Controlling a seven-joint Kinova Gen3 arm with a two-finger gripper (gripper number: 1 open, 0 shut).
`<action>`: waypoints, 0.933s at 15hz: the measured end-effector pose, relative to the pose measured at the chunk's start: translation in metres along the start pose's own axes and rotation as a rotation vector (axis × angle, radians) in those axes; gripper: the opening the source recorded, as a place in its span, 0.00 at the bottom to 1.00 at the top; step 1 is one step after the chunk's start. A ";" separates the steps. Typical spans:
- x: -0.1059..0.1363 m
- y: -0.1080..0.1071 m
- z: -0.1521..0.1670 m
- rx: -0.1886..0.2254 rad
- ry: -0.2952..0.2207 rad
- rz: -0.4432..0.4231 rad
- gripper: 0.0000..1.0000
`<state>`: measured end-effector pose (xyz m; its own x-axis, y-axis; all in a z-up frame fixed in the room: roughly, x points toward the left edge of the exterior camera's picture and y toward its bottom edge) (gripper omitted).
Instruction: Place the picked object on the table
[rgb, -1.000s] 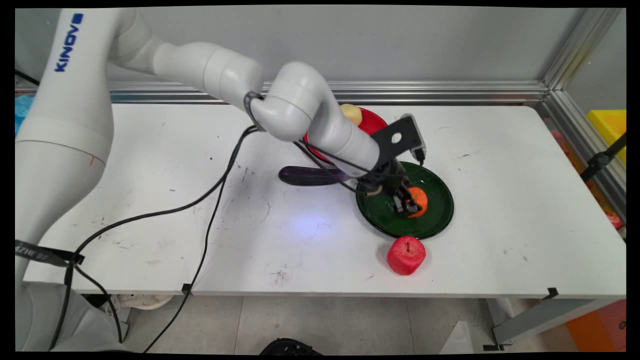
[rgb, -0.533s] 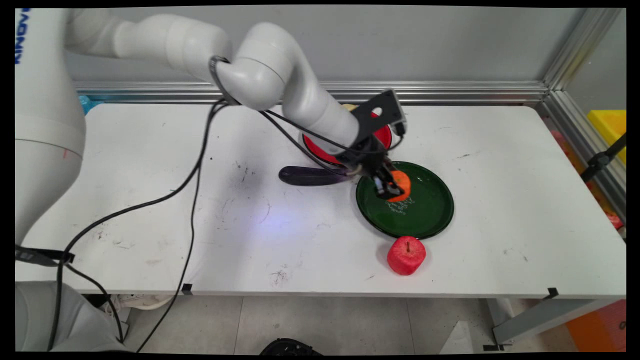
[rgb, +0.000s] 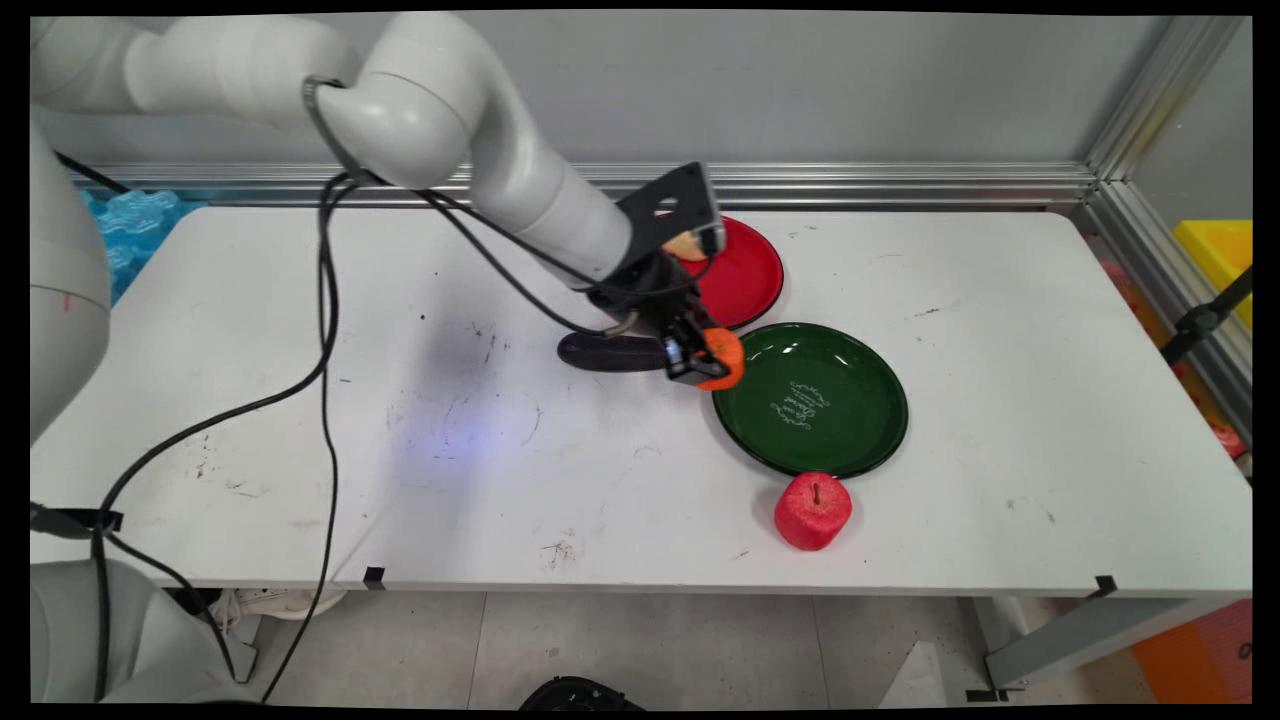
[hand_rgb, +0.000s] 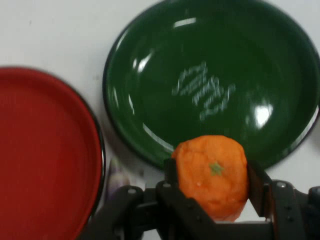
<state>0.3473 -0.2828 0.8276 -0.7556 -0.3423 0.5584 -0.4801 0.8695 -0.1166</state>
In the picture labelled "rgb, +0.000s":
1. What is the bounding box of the dark green round plate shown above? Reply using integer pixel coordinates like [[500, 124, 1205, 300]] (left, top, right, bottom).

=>
[[711, 321, 910, 480]]

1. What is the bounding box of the yellow plastic box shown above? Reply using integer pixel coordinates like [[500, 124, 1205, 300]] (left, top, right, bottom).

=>
[[1174, 219, 1253, 332]]

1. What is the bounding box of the grey table leg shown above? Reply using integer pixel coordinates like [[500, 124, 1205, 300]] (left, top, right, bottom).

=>
[[984, 597, 1218, 692]]

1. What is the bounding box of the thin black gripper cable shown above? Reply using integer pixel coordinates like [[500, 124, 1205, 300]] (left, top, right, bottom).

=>
[[415, 188, 641, 339]]

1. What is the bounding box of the blue bubble wrap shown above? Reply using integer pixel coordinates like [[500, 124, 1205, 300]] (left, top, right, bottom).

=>
[[80, 189, 208, 303]]

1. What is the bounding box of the red round plate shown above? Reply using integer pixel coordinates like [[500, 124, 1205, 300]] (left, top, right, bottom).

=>
[[655, 214, 786, 332]]

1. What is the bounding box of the white triangular sheet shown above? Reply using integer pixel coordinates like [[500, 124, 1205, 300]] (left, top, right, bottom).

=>
[[878, 640, 948, 710]]

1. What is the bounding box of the orange box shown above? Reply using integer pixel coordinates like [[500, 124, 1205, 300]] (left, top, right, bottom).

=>
[[1130, 599, 1253, 705]]

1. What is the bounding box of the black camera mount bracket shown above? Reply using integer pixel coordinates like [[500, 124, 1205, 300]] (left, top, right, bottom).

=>
[[614, 161, 724, 278]]

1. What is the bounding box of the orange toy fruit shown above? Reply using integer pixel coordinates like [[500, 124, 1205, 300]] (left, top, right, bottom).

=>
[[697, 327, 747, 392]]

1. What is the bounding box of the red toy apple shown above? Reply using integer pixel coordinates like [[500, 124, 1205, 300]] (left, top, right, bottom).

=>
[[773, 471, 855, 553]]

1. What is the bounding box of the aluminium frame corner post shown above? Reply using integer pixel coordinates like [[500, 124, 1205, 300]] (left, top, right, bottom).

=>
[[1085, 14, 1248, 183]]

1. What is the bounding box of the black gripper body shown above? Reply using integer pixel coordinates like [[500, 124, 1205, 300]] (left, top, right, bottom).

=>
[[588, 252, 709, 348]]

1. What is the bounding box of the black object on floor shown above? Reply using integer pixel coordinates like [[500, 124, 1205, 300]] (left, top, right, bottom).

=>
[[518, 676, 646, 713]]

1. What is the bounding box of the short aluminium frame rail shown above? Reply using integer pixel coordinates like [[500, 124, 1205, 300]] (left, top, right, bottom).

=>
[[1085, 180, 1253, 443]]

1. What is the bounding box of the dark purple toy eggplant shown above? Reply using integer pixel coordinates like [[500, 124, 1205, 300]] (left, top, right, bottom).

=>
[[556, 332, 673, 374]]

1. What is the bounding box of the long black cable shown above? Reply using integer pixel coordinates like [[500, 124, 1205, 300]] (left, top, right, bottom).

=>
[[90, 175, 341, 703], [260, 75, 351, 703]]

